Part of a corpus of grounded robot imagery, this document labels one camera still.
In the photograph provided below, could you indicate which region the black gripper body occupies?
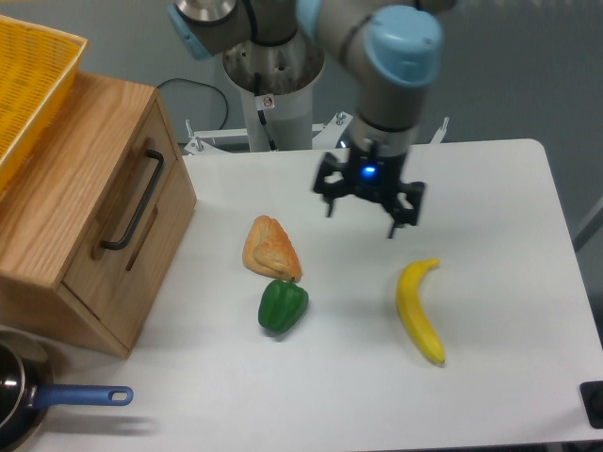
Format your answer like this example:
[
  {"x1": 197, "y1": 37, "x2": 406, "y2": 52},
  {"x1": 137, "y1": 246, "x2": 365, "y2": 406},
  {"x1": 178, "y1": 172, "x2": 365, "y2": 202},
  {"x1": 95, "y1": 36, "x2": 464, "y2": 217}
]
[{"x1": 346, "y1": 124, "x2": 415, "y2": 202}]

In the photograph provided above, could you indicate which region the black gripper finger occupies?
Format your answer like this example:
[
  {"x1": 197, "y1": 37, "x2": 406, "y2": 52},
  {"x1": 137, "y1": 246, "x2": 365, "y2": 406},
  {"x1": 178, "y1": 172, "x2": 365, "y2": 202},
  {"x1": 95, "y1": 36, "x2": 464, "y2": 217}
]
[
  {"x1": 383, "y1": 182, "x2": 427, "y2": 239},
  {"x1": 313, "y1": 153, "x2": 352, "y2": 218}
]

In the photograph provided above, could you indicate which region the wooden top drawer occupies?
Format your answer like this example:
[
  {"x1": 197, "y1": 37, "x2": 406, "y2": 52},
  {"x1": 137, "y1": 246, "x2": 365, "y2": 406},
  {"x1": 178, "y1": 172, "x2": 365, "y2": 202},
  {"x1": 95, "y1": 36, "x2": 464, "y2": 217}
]
[{"x1": 64, "y1": 101, "x2": 196, "y2": 339}]

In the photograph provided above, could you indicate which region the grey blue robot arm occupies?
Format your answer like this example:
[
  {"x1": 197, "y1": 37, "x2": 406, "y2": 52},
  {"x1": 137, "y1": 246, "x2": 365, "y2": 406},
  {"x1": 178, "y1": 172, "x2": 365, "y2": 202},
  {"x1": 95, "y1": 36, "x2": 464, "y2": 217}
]
[{"x1": 168, "y1": 1, "x2": 452, "y2": 229}]

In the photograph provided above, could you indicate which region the wooden drawer cabinet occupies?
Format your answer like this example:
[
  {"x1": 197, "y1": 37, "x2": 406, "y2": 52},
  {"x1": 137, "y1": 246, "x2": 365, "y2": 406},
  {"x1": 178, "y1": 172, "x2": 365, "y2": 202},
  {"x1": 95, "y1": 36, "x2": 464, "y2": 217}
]
[{"x1": 1, "y1": 73, "x2": 181, "y2": 358}]

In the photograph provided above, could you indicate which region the yellow banana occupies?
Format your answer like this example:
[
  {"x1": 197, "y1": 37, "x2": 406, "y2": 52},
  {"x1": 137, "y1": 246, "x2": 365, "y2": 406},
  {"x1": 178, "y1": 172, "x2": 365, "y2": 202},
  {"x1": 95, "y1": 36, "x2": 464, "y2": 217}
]
[{"x1": 396, "y1": 258, "x2": 446, "y2": 366}]

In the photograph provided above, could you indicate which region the toy pastry bread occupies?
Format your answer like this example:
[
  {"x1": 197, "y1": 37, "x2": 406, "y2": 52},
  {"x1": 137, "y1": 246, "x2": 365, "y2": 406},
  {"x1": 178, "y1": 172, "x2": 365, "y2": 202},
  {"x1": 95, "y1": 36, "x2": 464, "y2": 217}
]
[{"x1": 242, "y1": 215, "x2": 302, "y2": 283}]

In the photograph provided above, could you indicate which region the green bell pepper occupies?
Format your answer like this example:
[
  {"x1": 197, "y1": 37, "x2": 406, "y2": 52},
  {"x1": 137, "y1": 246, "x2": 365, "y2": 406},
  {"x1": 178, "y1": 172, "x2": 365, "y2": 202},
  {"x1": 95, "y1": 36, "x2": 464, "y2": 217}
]
[{"x1": 258, "y1": 280, "x2": 309, "y2": 334}]

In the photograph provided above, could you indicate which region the black corner object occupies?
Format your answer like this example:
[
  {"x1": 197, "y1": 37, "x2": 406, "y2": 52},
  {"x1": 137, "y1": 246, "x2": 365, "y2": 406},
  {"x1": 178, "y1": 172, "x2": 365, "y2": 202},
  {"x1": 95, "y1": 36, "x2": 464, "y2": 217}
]
[{"x1": 579, "y1": 380, "x2": 603, "y2": 429}]

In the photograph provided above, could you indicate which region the yellow plastic basket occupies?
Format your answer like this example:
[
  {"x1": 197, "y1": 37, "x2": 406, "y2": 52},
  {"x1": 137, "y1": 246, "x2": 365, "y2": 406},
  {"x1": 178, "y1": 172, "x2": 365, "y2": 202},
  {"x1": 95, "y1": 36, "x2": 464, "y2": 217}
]
[{"x1": 1, "y1": 16, "x2": 89, "y2": 188}]

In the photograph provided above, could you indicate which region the white metal base frame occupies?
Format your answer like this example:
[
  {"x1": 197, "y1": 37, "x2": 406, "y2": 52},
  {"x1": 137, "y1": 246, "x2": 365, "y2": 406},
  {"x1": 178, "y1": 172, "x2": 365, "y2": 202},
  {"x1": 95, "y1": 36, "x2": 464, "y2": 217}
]
[{"x1": 183, "y1": 112, "x2": 451, "y2": 156}]

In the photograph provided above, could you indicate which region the black cable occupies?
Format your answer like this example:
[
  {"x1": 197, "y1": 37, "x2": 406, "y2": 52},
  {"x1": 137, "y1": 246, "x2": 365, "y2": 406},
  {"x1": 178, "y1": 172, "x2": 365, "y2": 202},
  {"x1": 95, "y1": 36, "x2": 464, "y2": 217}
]
[{"x1": 155, "y1": 77, "x2": 230, "y2": 130}]

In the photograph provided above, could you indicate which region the black pan blue handle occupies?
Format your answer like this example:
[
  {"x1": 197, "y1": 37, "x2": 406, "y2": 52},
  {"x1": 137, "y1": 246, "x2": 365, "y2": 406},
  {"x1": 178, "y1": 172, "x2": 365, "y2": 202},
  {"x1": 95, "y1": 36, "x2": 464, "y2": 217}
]
[{"x1": 1, "y1": 335, "x2": 134, "y2": 451}]

